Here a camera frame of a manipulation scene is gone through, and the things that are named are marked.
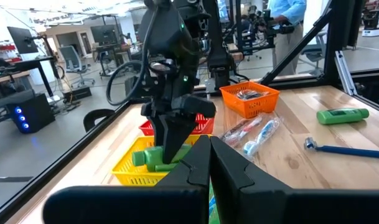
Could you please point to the black background robot arm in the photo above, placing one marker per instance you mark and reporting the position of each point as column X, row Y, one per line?
column 257, row 28

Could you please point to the person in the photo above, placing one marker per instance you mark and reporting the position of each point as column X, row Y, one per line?
column 285, row 40

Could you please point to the black box with blue lights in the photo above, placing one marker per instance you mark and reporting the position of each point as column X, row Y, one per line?
column 30, row 113

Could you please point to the blue toothbrush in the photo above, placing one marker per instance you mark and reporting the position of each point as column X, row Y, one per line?
column 264, row 133

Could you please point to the blue disposable razor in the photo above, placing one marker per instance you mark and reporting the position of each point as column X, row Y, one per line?
column 348, row 151

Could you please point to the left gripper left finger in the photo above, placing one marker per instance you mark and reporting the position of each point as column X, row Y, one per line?
column 192, row 174

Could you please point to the yellow plastic basket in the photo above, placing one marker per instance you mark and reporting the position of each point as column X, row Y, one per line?
column 130, row 174

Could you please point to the black monitor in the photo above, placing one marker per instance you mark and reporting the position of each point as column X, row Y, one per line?
column 103, row 35
column 21, row 40

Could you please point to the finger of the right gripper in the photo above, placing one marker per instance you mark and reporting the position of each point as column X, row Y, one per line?
column 157, row 130
column 176, row 130

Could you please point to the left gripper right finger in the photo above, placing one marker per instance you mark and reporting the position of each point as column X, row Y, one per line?
column 229, row 177

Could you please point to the black drawer cabinet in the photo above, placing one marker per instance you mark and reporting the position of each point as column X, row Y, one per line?
column 376, row 93

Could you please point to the red plastic basket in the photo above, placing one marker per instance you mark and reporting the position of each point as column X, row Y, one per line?
column 204, row 126

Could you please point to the orange plastic basket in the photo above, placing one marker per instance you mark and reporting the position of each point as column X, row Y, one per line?
column 251, row 107

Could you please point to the black aluminium table frame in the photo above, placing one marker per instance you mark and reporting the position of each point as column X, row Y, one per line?
column 68, row 154

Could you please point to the black desk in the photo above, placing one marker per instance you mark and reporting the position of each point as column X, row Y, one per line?
column 27, row 63

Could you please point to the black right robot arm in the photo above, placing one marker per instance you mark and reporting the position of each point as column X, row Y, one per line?
column 164, row 31

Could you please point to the grey office chair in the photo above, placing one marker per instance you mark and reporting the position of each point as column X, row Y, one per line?
column 72, row 62

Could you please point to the silver aluminium extrusion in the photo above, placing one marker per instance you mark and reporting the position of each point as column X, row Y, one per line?
column 344, row 74

